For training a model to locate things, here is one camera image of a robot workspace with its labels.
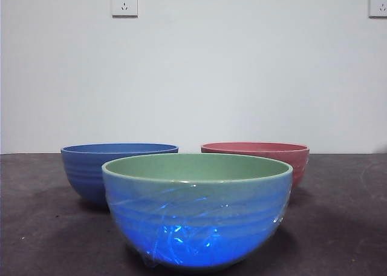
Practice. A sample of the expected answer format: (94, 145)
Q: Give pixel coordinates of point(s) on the red bowl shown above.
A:
(257, 149)

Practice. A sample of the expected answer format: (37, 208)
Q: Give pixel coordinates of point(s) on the green bowl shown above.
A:
(196, 227)

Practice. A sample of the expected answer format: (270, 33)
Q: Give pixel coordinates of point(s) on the blue bowl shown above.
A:
(81, 173)

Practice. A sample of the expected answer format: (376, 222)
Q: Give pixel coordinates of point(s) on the white wall socket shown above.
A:
(378, 5)
(124, 3)

